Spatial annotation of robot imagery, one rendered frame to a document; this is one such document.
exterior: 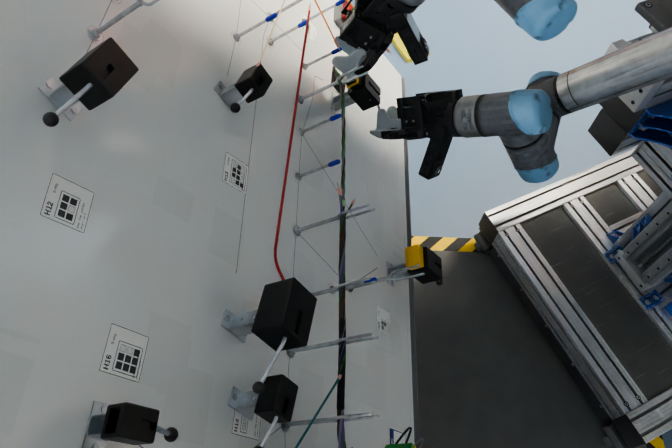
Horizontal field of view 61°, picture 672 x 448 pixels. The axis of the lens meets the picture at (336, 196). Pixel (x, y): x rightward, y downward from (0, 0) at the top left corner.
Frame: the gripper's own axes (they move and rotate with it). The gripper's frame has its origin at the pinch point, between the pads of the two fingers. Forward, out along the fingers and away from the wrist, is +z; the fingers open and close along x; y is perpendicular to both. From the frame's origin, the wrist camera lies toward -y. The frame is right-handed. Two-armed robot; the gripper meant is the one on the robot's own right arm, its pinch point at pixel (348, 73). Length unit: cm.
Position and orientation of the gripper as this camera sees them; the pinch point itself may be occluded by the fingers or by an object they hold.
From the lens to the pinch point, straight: 109.4
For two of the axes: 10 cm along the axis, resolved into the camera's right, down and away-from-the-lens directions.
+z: -5.1, 4.7, 7.3
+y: -8.6, -3.4, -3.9
